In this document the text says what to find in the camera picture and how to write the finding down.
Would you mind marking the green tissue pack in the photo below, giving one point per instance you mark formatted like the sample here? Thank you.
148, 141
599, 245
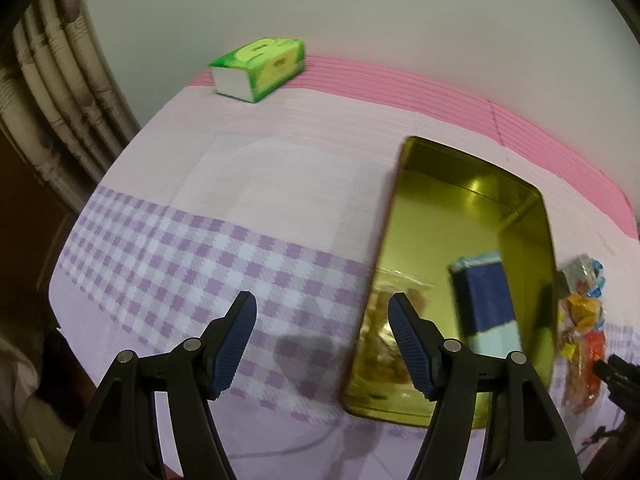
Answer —
260, 67

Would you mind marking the clear bag of biscuits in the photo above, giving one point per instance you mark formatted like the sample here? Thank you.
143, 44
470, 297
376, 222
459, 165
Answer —
380, 340

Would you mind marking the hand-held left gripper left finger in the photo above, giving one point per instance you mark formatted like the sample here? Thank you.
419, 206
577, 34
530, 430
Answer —
231, 350

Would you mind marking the gold metal tin box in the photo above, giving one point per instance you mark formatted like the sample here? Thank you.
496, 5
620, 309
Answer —
440, 220

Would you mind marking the red snack packet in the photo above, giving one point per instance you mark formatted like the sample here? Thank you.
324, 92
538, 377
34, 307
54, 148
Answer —
590, 360

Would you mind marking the light-blue candy wrapper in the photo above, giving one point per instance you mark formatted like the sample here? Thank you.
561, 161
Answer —
597, 287

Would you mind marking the navy and light-blue snack packet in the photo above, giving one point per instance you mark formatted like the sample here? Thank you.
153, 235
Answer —
487, 305

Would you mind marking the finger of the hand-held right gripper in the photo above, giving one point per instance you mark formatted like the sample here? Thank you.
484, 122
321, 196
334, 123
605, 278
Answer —
617, 372

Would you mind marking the beige patterned curtain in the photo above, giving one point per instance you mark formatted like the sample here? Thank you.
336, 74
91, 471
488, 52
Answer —
55, 90

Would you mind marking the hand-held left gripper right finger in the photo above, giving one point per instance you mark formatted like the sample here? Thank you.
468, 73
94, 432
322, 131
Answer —
410, 345

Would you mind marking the pink and purple checked tablecloth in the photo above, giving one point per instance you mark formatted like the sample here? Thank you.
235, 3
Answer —
250, 200

